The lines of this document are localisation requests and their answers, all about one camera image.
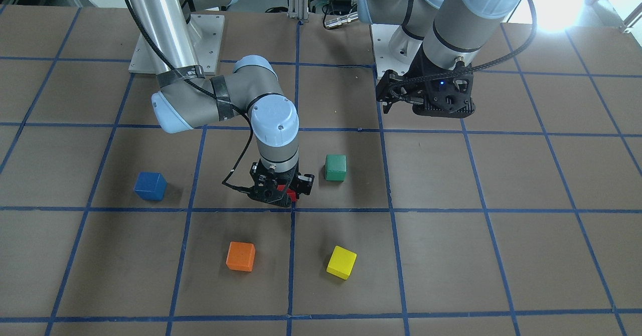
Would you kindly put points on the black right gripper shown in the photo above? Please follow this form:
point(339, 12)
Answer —
point(304, 184)

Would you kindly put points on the green wooden block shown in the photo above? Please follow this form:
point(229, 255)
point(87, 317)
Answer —
point(335, 167)

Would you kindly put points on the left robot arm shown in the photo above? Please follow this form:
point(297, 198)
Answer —
point(440, 77)

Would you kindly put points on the red wooden block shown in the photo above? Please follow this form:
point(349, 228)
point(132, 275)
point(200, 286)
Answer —
point(290, 193)

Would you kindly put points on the orange wooden block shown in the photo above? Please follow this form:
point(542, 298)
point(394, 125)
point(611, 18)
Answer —
point(241, 256)

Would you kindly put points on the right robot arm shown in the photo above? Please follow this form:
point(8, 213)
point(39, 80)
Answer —
point(187, 98)

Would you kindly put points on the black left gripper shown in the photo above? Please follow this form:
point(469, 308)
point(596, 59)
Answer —
point(419, 76)

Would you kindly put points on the yellow wooden block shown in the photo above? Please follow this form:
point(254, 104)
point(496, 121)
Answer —
point(341, 262)

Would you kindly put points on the blue wooden block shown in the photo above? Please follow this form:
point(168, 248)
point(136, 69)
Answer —
point(150, 186)

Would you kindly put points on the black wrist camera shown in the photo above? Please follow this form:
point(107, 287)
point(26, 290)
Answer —
point(446, 97)

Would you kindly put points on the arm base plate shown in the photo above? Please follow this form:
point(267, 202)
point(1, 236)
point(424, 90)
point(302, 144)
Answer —
point(198, 42)
point(393, 49)

